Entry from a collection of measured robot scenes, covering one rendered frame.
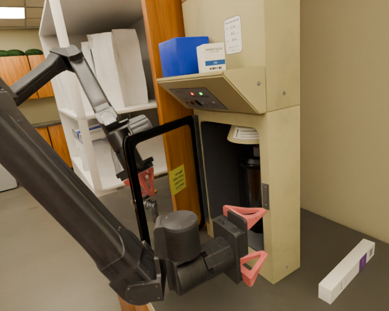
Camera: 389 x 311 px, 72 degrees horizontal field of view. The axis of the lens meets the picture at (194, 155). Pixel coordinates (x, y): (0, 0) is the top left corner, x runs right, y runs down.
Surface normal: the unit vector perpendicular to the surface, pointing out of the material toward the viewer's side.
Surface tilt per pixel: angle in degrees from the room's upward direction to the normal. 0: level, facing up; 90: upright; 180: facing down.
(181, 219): 1
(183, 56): 90
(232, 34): 90
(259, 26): 90
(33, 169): 88
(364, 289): 0
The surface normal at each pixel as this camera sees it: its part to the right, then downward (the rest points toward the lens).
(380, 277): -0.11, -0.95
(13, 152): 0.07, 0.25
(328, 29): -0.85, 0.24
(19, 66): 0.52, 0.18
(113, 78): -0.11, 0.40
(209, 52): 0.29, 0.25
